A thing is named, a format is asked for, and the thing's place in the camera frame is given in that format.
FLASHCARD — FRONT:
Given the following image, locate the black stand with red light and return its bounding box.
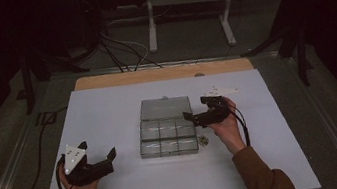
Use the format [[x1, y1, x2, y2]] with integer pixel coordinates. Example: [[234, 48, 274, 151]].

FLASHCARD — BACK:
[[73, 0, 109, 55]]

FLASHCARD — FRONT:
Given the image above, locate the clear plastic compartment box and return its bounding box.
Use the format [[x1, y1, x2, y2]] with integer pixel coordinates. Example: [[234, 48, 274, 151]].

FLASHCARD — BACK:
[[132, 92, 200, 162]]

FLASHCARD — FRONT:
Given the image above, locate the black floor cable bundle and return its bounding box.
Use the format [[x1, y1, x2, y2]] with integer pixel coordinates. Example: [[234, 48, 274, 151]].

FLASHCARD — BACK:
[[97, 24, 165, 78]]

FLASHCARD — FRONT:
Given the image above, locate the black floor stand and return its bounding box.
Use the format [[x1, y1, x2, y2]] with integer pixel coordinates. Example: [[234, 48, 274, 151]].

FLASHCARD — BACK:
[[16, 42, 95, 116], [232, 0, 317, 96]]

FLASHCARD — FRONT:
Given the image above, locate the white floor cable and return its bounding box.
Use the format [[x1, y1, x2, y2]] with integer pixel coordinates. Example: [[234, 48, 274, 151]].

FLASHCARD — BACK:
[[104, 14, 152, 73]]

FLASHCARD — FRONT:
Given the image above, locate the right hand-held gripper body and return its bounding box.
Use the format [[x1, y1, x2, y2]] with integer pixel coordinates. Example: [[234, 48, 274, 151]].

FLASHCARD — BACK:
[[189, 82, 244, 129]]

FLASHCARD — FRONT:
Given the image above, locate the long black floor cable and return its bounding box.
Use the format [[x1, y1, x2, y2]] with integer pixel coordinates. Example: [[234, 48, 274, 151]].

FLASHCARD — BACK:
[[0, 105, 81, 189]]

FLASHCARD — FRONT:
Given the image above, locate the person's right hand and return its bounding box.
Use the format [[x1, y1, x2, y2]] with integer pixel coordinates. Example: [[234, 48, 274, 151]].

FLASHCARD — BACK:
[[202, 94, 249, 160]]

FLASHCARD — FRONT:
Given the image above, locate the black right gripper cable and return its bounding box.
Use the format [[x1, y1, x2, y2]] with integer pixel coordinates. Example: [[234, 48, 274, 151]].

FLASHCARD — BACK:
[[226, 99, 253, 150]]

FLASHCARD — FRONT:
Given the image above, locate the small metal part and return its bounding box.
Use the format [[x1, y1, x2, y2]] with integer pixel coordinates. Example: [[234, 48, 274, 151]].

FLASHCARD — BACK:
[[197, 133, 210, 148]]

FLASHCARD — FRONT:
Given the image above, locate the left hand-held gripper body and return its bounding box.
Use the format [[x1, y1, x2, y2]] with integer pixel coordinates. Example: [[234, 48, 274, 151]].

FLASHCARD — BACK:
[[60, 138, 117, 189]]

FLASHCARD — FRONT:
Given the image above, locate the white metal stand frame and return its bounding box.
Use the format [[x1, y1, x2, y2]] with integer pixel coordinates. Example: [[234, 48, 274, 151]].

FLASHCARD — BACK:
[[141, 0, 249, 59]]

